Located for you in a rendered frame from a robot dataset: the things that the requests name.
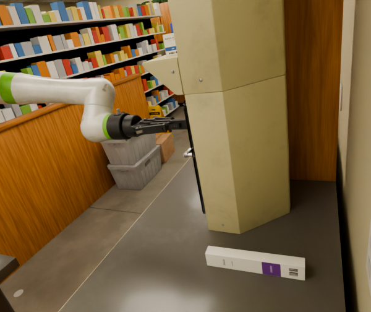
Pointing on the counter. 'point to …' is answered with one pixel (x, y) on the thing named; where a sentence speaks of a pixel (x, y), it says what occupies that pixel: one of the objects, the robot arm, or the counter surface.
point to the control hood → (166, 72)
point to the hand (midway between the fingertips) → (182, 124)
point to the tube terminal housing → (236, 107)
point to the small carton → (169, 44)
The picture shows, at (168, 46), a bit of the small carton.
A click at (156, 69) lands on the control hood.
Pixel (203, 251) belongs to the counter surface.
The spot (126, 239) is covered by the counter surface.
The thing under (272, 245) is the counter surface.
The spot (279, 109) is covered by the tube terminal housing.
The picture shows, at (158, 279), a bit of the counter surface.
